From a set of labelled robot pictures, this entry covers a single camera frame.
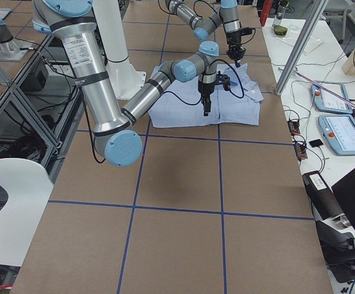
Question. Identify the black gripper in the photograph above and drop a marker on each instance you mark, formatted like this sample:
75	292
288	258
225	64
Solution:
205	92
234	41

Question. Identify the light blue striped shirt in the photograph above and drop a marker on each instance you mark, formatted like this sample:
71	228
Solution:
180	107

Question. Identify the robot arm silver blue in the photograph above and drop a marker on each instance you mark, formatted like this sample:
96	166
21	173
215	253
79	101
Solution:
74	23
227	15

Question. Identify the green fabric pouch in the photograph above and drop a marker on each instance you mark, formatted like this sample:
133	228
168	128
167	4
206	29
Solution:
280	30

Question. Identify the red cylinder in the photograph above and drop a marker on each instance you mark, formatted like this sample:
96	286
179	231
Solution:
266	8

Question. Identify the clear water bottle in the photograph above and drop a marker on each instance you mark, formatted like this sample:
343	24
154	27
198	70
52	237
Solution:
280	11

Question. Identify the orange circuit board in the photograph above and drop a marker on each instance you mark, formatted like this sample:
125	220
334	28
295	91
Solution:
294	127

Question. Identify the far blue teach pendant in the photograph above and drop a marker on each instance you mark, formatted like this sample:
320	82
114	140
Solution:
326	102

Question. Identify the blue teach pendant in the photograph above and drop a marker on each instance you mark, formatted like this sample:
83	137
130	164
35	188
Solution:
326	102
339	132

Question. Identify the near blue teach pendant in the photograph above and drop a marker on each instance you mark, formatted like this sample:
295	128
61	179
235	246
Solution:
339	132

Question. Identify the reacher grabber stick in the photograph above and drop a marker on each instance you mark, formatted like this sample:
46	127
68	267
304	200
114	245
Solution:
324	89

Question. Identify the white chair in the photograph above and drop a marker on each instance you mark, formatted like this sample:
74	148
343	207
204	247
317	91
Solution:
28	187

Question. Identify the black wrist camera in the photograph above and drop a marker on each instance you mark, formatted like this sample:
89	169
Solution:
246	31
224	80

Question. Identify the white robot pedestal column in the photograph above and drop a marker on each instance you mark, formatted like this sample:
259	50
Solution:
125	79

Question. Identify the aluminium frame post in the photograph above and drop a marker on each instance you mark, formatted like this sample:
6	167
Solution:
306	31

